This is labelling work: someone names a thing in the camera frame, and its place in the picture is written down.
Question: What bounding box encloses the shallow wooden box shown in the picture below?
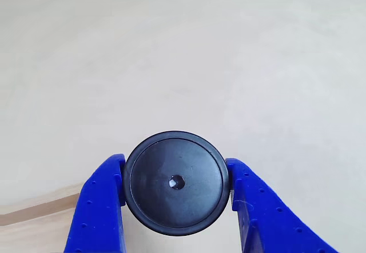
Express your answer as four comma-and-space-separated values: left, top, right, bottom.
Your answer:
0, 180, 84, 253

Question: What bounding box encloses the black cylinder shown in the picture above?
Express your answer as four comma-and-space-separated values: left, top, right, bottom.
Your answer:
122, 130, 231, 236

